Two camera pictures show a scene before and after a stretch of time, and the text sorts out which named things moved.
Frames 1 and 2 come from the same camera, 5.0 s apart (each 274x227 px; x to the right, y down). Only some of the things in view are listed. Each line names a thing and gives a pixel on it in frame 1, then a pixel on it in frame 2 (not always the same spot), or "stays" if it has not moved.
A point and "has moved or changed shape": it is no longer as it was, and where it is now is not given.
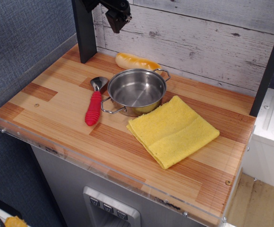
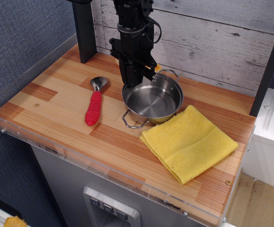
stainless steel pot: [133, 92] has moved or changed shape
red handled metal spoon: [93, 113] stays
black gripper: [119, 13] → [134, 51]
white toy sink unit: [267, 156] stays
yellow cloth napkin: [172, 130] has moved or changed shape
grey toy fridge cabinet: [88, 196] stays
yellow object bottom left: [14, 221] stays
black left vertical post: [85, 31] stays
